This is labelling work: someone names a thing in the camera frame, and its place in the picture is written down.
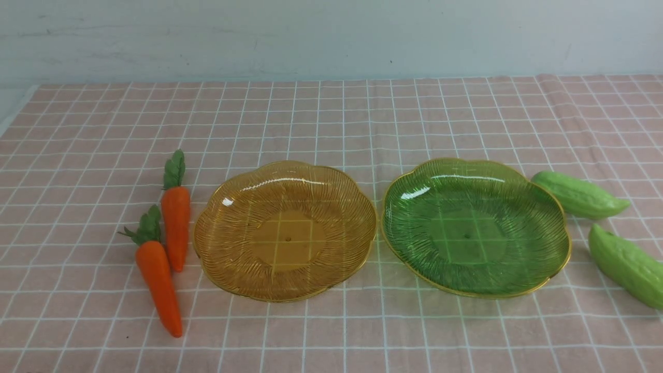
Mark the orange toy carrot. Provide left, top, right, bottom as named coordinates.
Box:
left=161, top=149, right=191, bottom=273
left=118, top=205, right=183, bottom=338

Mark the green toy gourd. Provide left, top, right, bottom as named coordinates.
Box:
left=531, top=170, right=630, bottom=220
left=588, top=224, right=662, bottom=310

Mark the amber plastic ribbed plate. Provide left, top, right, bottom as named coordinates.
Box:
left=192, top=160, right=378, bottom=303

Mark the green plastic ribbed plate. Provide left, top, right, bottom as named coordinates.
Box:
left=381, top=157, right=572, bottom=299

